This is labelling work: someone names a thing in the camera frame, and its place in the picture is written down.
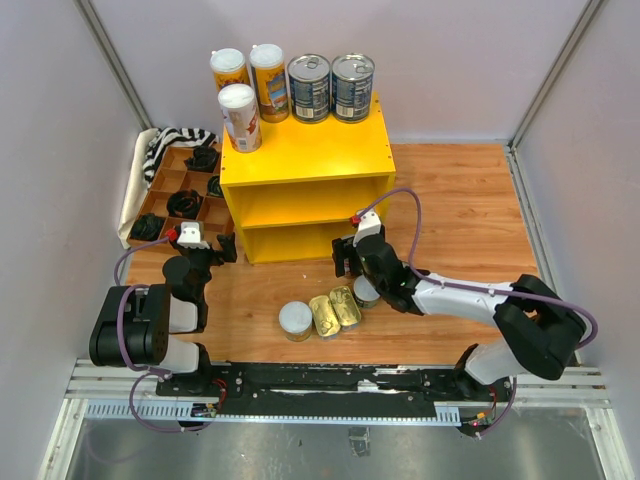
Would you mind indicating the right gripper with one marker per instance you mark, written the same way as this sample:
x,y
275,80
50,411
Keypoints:
x,y
343,248

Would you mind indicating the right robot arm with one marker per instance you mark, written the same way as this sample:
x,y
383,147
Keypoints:
x,y
539,331

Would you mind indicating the gold rectangular tin right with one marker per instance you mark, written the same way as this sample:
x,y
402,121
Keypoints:
x,y
345,307

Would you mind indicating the wooden divided tray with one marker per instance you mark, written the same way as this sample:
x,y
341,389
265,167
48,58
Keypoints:
x,y
185,188

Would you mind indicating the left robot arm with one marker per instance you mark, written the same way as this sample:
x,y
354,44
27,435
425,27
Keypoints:
x,y
138,326

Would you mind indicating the yellow shelf cabinet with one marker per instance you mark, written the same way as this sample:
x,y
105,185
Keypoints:
x,y
295,194

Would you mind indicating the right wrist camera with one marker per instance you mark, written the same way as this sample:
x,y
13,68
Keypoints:
x,y
366,223

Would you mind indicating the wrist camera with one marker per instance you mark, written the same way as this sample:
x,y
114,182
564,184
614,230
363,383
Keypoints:
x,y
188,235
366,223

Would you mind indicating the rolled green belt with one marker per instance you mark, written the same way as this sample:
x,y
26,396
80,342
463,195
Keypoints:
x,y
214,188

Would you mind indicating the gold rectangular tin left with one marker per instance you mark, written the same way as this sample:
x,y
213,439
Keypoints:
x,y
325,319

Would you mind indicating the gold rectangular tin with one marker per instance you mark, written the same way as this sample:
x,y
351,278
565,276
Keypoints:
x,y
325,319
345,307

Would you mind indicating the blue yellow can white lid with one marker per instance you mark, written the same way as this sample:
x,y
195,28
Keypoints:
x,y
269,79

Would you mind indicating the rolled dark belt bottom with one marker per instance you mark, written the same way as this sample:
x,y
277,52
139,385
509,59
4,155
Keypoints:
x,y
147,227

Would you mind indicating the rolled black belt top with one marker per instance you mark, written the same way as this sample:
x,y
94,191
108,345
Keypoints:
x,y
203,159

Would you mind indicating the striped cloth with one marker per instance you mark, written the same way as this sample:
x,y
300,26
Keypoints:
x,y
172,137

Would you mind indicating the rolled black belt middle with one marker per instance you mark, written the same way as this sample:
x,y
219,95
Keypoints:
x,y
184,204

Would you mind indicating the rolled black belt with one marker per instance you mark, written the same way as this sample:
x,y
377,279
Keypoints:
x,y
203,159
184,204

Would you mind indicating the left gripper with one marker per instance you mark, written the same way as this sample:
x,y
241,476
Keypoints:
x,y
228,246

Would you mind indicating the red white can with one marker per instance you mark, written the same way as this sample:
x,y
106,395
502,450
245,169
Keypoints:
x,y
241,117

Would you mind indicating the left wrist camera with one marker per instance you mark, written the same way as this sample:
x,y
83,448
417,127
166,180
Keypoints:
x,y
188,235

